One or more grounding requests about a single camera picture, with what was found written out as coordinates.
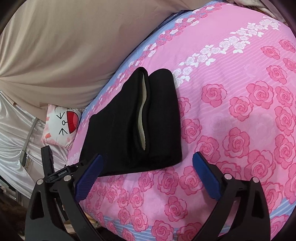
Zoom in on black pants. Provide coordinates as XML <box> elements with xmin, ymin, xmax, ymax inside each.
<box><xmin>80</xmin><ymin>67</ymin><xmax>182</xmax><ymax>176</ymax></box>

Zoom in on white cat face pillow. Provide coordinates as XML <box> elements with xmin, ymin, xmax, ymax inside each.
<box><xmin>41</xmin><ymin>104</ymin><xmax>81</xmax><ymax>150</ymax></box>

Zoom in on silver satin curtain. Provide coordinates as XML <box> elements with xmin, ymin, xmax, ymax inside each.
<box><xmin>0</xmin><ymin>90</ymin><xmax>70</xmax><ymax>200</ymax></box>

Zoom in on pink floral bed sheet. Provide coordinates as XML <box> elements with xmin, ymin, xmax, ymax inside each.
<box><xmin>68</xmin><ymin>1</ymin><xmax>295</xmax><ymax>240</ymax></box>

